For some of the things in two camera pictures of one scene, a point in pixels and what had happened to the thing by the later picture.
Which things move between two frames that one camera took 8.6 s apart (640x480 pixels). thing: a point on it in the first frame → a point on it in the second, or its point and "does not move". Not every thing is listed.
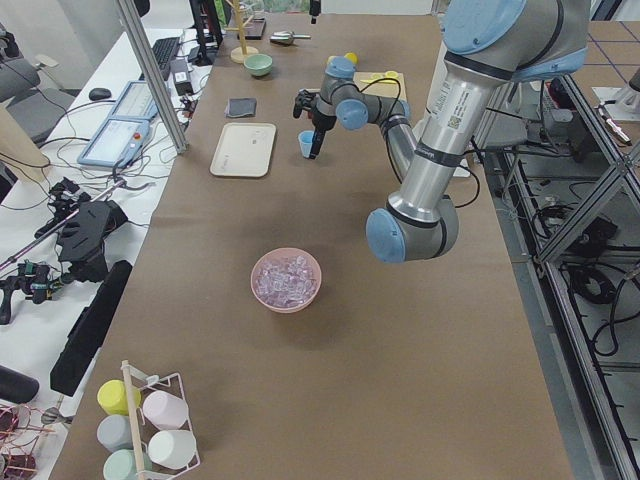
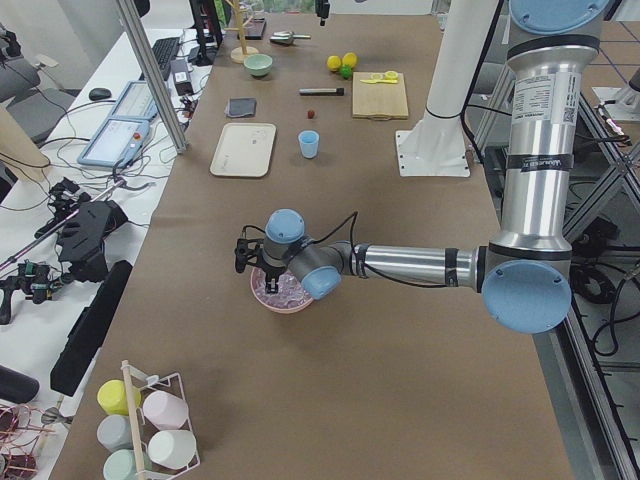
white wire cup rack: [164, 440] does not move
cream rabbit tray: [244, 150] does not move
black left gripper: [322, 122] → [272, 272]
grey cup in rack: [114, 432] does not move
